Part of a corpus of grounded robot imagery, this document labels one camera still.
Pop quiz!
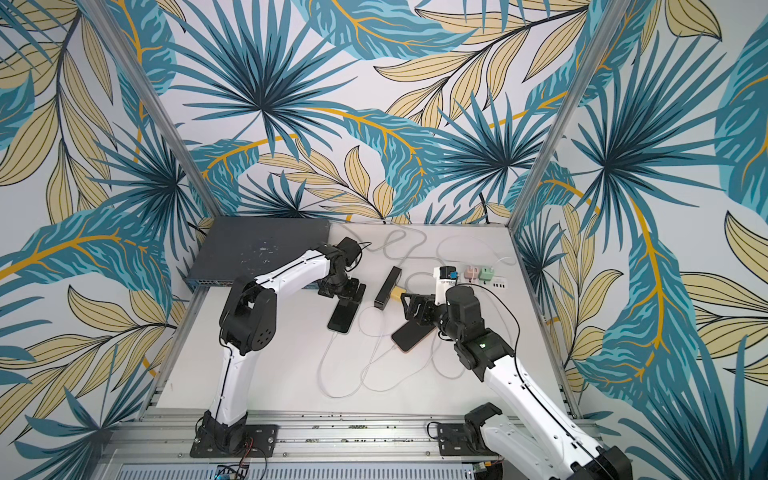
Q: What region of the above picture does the green plug adapter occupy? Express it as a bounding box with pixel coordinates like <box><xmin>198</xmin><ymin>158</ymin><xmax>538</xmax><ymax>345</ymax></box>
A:
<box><xmin>478</xmin><ymin>267</ymin><xmax>495</xmax><ymax>283</ymax></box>

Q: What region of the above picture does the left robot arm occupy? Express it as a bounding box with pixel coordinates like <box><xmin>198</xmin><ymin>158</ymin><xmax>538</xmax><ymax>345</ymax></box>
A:
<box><xmin>198</xmin><ymin>237</ymin><xmax>366</xmax><ymax>453</ymax></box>

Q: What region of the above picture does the yellow charger adapter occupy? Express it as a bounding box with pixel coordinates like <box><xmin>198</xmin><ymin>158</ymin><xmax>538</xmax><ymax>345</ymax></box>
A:
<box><xmin>390</xmin><ymin>286</ymin><xmax>406</xmax><ymax>301</ymax></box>

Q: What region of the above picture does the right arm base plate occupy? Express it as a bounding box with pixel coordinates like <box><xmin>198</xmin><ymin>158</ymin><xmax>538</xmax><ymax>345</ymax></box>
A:
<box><xmin>434</xmin><ymin>422</ymin><xmax>498</xmax><ymax>458</ymax></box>

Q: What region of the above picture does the black phone grey case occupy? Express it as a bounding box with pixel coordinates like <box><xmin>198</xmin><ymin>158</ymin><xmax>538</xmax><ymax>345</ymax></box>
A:
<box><xmin>327</xmin><ymin>299</ymin><xmax>360</xmax><ymax>334</ymax></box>

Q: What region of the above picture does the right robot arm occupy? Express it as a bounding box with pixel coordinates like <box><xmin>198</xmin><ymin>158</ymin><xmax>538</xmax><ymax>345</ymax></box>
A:
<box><xmin>401</xmin><ymin>284</ymin><xmax>634</xmax><ymax>479</ymax></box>

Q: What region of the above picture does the aluminium rail frame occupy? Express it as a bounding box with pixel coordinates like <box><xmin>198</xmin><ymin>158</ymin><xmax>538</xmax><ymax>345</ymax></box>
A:
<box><xmin>91</xmin><ymin>407</ymin><xmax>521</xmax><ymax>479</ymax></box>

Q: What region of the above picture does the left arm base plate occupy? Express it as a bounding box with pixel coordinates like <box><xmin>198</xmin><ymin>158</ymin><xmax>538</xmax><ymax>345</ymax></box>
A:
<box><xmin>189</xmin><ymin>424</ymin><xmax>279</xmax><ymax>459</ymax></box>

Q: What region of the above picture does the white power strip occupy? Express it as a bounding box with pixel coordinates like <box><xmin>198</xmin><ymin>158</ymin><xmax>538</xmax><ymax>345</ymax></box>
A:
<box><xmin>467</xmin><ymin>276</ymin><xmax>508</xmax><ymax>290</ymax></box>

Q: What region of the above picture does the black phone pink case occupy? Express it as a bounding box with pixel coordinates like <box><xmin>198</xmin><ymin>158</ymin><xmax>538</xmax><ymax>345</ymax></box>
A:
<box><xmin>391</xmin><ymin>321</ymin><xmax>435</xmax><ymax>353</ymax></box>

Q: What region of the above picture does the pink plug adapter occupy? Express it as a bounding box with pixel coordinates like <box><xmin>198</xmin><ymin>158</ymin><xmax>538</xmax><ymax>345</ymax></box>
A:
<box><xmin>464</xmin><ymin>266</ymin><xmax>480</xmax><ymax>283</ymax></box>

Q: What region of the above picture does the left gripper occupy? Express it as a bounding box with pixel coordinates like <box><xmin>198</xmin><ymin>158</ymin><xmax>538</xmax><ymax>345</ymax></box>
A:
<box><xmin>319</xmin><ymin>270</ymin><xmax>368</xmax><ymax>303</ymax></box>

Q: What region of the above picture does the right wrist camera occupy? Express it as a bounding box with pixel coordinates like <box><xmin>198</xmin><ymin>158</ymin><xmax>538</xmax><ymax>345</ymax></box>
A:
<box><xmin>433</xmin><ymin>266</ymin><xmax>458</xmax><ymax>306</ymax></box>

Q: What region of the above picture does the black power bank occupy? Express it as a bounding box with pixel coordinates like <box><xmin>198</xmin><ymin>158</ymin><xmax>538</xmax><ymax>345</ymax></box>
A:
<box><xmin>374</xmin><ymin>266</ymin><xmax>402</xmax><ymax>310</ymax></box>

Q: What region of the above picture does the grey network switch box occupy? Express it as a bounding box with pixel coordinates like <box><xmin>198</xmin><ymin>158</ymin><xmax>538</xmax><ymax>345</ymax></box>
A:
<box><xmin>185</xmin><ymin>217</ymin><xmax>330</xmax><ymax>288</ymax></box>

